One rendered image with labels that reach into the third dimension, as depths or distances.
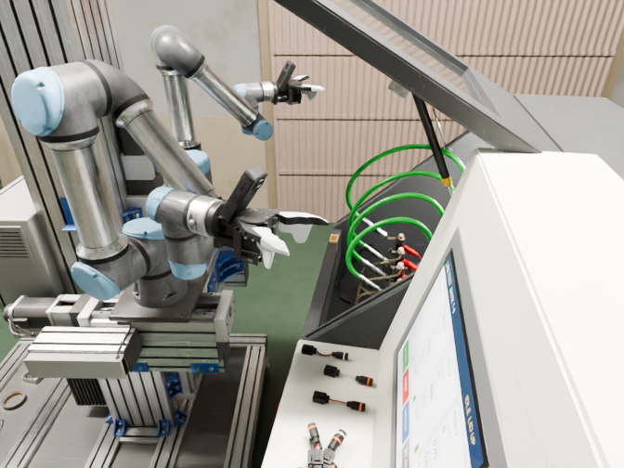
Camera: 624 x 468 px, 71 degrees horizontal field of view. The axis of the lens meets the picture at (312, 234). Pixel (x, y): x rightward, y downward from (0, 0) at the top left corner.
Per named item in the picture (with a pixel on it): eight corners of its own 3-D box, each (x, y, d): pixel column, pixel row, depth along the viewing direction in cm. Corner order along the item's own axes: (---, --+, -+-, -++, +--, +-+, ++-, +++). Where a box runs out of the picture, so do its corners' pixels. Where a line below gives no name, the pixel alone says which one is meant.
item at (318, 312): (331, 261, 185) (331, 227, 177) (341, 262, 184) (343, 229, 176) (302, 374, 133) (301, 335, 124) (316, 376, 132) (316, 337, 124)
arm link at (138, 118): (105, 74, 104) (233, 236, 110) (65, 84, 96) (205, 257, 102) (124, 41, 97) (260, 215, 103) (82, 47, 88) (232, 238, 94)
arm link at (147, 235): (186, 258, 125) (178, 216, 118) (151, 283, 115) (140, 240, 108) (154, 248, 130) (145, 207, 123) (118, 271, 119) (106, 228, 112)
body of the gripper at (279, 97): (295, 97, 183) (268, 99, 179) (295, 76, 178) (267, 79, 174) (303, 103, 178) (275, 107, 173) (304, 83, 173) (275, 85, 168)
